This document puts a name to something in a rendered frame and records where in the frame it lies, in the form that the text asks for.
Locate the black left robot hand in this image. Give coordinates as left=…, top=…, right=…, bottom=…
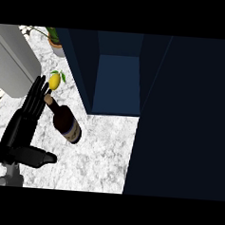
left=0, top=71, right=64, bottom=171

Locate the dark wine bottle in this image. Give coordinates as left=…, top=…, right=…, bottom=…
left=40, top=92, right=85, bottom=145

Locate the dark blue cabinet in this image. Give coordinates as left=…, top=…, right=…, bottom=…
left=48, top=27, right=173, bottom=121

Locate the dark blue cabinet door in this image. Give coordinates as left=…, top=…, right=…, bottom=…
left=122, top=32, right=225, bottom=202

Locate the yellow lemon with leaves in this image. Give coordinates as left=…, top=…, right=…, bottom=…
left=47, top=69, right=67, bottom=92

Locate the grey appliance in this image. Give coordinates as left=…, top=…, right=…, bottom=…
left=0, top=23, right=46, bottom=101

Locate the potted green plant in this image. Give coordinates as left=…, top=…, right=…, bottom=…
left=26, top=25, right=68, bottom=59

